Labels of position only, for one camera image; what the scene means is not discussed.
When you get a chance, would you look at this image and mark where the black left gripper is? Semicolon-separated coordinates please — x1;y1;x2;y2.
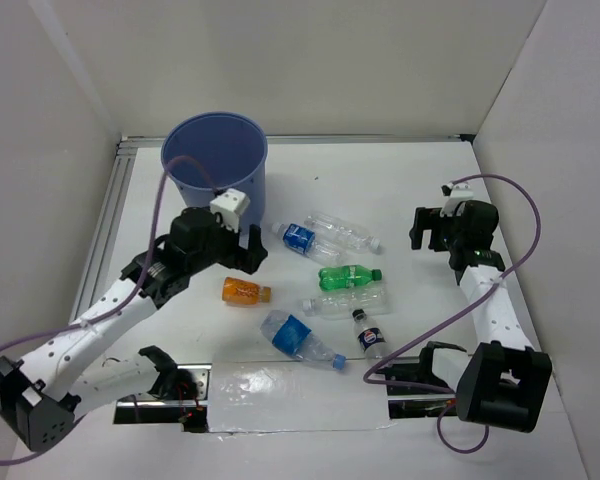
187;212;268;274

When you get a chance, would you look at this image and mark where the orange plastic bottle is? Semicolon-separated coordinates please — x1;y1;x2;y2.
222;277;272;306

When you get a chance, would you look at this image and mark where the crushed bottle blue label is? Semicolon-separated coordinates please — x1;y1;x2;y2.
260;310;347;371

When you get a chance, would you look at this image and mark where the green plastic bottle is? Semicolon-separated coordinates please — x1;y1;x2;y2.
318;265;383;292

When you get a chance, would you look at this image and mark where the clear ribbed plastic bottle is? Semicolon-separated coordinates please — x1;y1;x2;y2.
300;286;390;320

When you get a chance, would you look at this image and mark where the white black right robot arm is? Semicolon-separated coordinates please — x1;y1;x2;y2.
409;200;552;433

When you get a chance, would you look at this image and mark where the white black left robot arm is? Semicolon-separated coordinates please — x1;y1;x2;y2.
0;208;268;454

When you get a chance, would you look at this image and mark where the blue plastic bin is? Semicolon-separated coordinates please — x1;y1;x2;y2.
161;112;268;234

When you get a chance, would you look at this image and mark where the blue label water bottle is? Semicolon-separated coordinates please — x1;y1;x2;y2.
270;222;345;267

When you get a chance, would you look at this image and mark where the clear bottle white cap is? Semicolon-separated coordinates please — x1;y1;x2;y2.
304;211;381;254

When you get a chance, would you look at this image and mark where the small pepsi bottle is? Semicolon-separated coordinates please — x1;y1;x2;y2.
351;309;390;361

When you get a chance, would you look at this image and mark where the white taped cover sheet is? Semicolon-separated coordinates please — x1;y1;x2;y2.
207;360;392;433

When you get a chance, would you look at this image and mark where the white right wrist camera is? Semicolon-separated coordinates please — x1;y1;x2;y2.
440;182;474;218

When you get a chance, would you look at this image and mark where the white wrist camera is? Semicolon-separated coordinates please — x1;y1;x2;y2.
440;182;474;218
209;189;250;233

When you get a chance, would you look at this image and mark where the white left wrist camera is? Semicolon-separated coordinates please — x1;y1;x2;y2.
209;189;250;233

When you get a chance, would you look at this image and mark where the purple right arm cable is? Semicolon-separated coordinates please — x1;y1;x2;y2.
363;173;542;454

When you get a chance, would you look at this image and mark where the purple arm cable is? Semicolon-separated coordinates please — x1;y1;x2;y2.
0;155;226;466
363;173;542;454

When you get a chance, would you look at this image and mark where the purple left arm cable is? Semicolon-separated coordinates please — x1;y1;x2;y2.
0;155;226;466

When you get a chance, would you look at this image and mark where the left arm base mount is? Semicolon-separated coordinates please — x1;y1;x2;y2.
113;364;212;434

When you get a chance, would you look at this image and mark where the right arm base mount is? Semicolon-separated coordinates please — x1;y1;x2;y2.
378;342;471;418

